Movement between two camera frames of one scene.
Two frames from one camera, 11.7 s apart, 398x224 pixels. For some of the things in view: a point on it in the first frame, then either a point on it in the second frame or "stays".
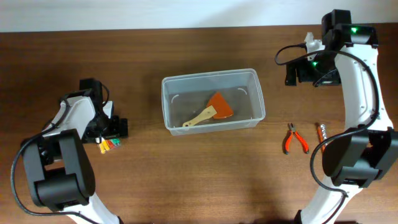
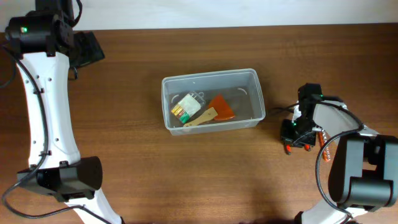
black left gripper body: x=117 y=129 -> x=88 y=47
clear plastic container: x=212 y=101 stays
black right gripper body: x=291 y=74 -> x=297 y=142
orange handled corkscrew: x=322 y=134 stays
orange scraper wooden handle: x=217 y=107 stays
